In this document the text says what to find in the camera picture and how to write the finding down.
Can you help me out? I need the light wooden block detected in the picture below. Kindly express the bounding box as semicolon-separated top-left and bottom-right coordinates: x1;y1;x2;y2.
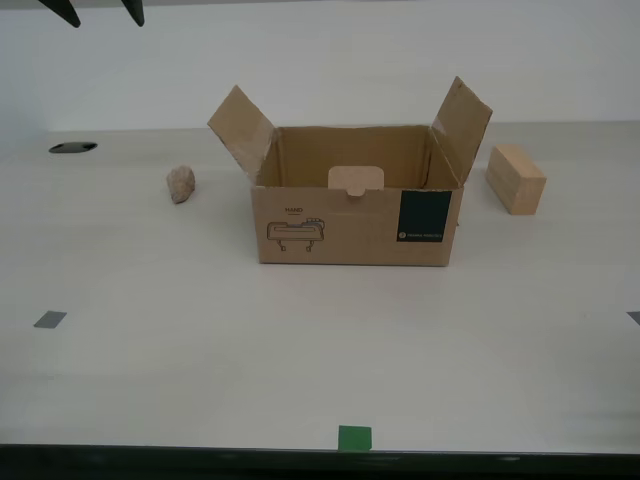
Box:
484;143;548;217

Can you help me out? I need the brown cardboard box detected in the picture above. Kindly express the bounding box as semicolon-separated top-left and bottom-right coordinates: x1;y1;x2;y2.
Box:
206;75;494;269

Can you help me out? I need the speckled pink granite rock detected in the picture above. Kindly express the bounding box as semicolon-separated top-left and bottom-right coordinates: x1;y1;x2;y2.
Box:
166;164;197;205

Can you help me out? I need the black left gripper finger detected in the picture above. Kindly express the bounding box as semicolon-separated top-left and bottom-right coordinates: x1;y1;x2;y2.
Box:
37;0;82;29
121;0;146;28

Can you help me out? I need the green tape square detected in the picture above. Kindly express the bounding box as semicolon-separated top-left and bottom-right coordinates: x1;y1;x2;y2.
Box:
337;424;374;452

